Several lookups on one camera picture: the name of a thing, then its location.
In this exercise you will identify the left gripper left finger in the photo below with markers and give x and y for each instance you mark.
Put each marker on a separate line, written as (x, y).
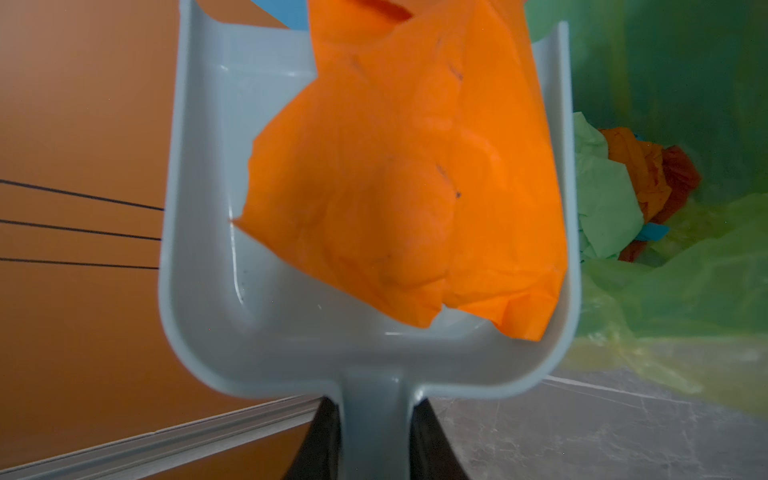
(318, 455)

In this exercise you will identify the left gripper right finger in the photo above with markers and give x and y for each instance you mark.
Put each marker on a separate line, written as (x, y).
(431, 455)

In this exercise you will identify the grey-green plastic dustpan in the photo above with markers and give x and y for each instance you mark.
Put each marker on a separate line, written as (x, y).
(246, 324)

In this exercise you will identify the light green paper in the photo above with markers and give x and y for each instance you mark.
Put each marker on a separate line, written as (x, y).
(609, 217)

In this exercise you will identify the orange paper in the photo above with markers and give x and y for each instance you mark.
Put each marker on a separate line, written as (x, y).
(644, 163)
(415, 172)

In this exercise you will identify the blue paper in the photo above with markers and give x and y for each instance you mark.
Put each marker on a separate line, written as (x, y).
(652, 232)

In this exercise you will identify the red paper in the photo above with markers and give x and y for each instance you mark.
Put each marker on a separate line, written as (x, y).
(683, 178)

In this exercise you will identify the green trash bin with liner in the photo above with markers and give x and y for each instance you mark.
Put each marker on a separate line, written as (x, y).
(690, 313)

